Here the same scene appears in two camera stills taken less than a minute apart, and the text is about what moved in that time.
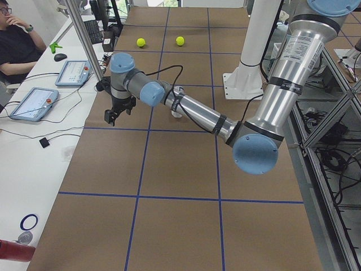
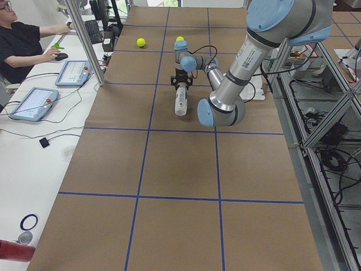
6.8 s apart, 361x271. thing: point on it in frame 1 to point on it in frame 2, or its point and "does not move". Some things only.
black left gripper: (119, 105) to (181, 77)
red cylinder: (16, 251) does not move
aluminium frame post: (84, 39) does not move
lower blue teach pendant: (35, 105) does not move
